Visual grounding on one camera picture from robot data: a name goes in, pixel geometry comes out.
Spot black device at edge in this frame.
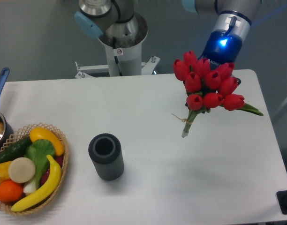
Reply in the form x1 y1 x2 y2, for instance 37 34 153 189
276 190 287 215

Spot dark grey ribbed vase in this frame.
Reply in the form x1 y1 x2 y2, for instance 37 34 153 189
88 133 124 181

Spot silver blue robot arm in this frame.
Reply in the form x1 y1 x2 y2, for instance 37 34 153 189
182 0 263 69

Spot green cucumber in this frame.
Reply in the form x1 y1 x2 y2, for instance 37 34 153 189
0 136 32 164

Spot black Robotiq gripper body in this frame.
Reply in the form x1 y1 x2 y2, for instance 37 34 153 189
198 31 242 67

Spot woven wicker basket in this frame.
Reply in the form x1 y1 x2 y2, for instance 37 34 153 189
0 122 69 216

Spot orange fruit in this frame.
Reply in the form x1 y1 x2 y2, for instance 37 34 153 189
0 180 23 203

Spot green bok choy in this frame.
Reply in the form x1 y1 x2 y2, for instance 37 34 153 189
23 139 55 195

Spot yellow bell pepper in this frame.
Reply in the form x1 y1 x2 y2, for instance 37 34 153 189
0 161 12 183

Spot beige round disc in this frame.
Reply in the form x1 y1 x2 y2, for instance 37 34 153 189
8 157 36 183

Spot dark red vegetable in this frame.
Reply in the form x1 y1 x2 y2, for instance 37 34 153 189
40 156 63 186

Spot red tulip bouquet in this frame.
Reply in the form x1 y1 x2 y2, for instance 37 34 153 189
173 51 263 138

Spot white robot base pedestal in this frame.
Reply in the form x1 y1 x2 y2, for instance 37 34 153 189
74 0 160 76

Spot yellow banana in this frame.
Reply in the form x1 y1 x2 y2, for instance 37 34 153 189
11 155 61 212

